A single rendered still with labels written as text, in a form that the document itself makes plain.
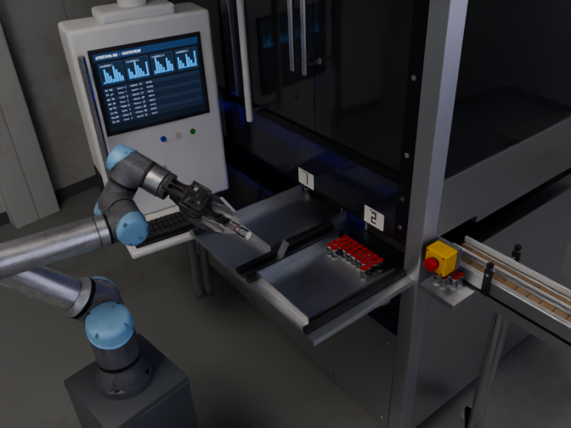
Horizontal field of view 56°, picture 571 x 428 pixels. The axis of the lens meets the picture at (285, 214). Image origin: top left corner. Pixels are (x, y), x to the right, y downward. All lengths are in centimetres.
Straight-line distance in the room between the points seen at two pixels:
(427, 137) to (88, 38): 114
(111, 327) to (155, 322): 150
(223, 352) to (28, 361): 95
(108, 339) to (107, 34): 103
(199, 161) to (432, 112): 110
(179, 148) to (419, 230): 102
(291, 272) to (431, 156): 58
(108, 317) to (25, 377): 148
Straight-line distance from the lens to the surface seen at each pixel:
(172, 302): 303
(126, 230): 128
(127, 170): 139
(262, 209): 204
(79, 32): 196
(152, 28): 202
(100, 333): 145
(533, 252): 233
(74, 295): 153
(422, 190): 154
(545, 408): 266
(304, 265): 175
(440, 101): 142
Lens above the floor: 197
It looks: 33 degrees down
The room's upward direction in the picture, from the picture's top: 3 degrees counter-clockwise
